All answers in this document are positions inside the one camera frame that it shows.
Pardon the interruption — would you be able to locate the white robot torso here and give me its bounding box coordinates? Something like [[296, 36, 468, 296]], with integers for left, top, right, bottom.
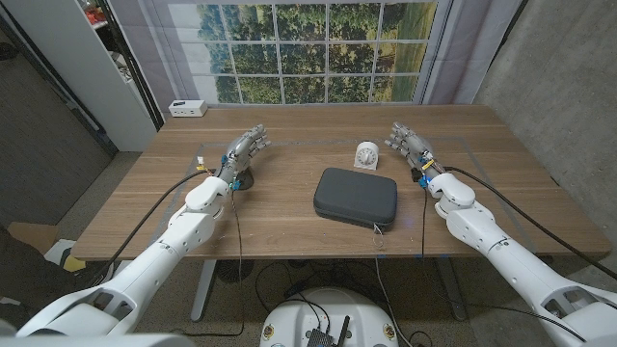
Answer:
[[258, 286, 400, 347]]

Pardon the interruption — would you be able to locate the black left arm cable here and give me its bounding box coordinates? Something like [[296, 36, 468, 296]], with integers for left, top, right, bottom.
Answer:
[[88, 168, 217, 285]]

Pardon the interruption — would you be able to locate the dark grey zippered case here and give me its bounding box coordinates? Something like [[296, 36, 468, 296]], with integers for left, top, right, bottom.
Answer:
[[312, 167, 399, 233]]

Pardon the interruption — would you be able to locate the thin black cable left wrist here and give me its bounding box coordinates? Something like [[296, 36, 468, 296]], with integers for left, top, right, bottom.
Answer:
[[171, 187, 246, 338]]

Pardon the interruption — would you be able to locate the white kitchen timer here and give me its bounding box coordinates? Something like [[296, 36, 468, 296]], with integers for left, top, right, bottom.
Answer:
[[353, 140, 381, 172]]

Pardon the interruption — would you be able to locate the white cabinet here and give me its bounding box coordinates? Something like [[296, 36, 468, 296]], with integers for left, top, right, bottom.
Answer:
[[0, 0, 165, 153]]

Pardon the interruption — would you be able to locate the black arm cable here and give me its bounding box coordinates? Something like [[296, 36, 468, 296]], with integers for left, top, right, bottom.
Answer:
[[88, 168, 217, 285], [443, 166, 617, 281]]

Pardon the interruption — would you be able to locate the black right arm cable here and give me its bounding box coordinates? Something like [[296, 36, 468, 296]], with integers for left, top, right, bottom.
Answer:
[[443, 166, 617, 281]]

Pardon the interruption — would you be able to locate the printed window backdrop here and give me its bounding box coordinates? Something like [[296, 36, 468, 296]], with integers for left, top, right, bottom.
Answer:
[[109, 0, 523, 115]]

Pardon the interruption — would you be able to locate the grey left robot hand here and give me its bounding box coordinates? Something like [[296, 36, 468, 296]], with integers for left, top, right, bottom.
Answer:
[[219, 123, 272, 186]]

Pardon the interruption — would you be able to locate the thin black cable right wrist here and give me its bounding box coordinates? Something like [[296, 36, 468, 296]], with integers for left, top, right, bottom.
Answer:
[[420, 186, 430, 259]]

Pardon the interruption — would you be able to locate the cardboard box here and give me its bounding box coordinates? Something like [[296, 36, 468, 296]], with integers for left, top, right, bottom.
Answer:
[[6, 221, 60, 255]]

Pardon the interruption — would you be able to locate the dark rounded robot part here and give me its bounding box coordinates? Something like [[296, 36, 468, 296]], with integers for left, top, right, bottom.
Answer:
[[235, 169, 255, 191]]

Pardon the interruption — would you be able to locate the thin black cable wrist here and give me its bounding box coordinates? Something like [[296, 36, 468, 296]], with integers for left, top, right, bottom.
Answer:
[[420, 186, 430, 259], [171, 187, 246, 338]]

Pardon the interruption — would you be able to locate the grey table leg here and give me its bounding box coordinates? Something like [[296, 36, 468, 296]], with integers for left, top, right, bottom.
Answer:
[[189, 259, 218, 323], [435, 256, 468, 322]]

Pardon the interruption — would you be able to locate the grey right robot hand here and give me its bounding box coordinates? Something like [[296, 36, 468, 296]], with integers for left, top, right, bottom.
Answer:
[[384, 121, 443, 184]]

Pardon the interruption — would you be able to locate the white power strip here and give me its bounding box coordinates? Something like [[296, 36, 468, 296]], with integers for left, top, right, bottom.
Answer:
[[168, 99, 209, 119]]

